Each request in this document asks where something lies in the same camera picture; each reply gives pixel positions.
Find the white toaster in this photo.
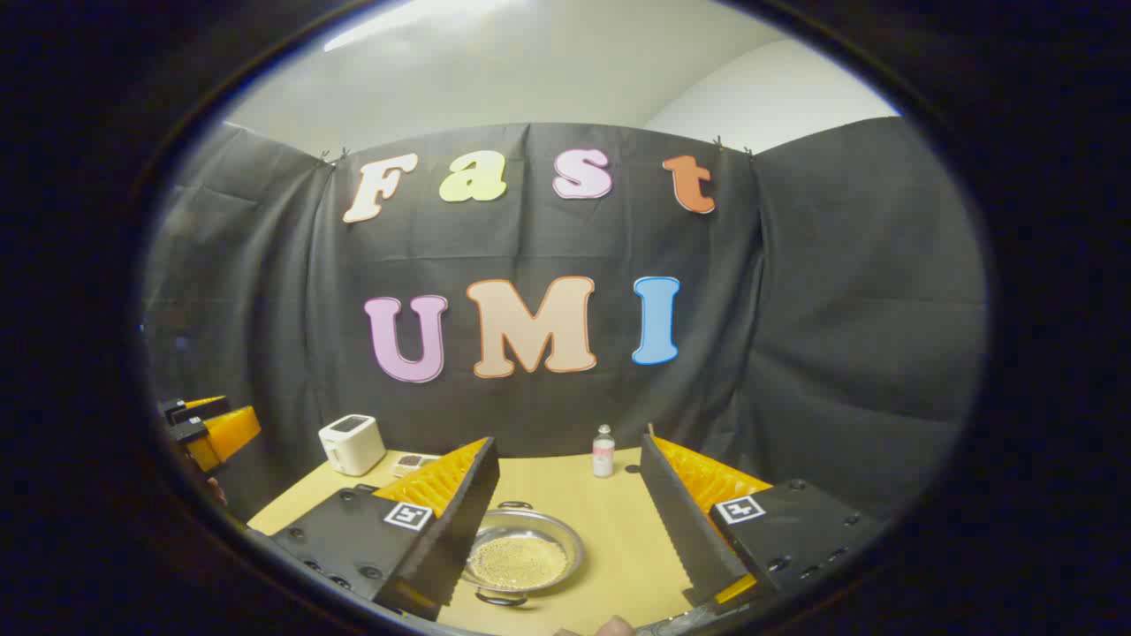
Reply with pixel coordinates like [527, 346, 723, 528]
[318, 413, 388, 478]

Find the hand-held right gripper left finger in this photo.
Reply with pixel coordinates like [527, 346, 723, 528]
[269, 436, 501, 622]

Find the black backdrop cloth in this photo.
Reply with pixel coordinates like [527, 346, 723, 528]
[141, 117, 989, 531]

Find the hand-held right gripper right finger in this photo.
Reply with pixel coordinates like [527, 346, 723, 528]
[640, 433, 886, 612]

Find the steel pot with handles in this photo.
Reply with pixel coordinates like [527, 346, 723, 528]
[459, 501, 586, 608]

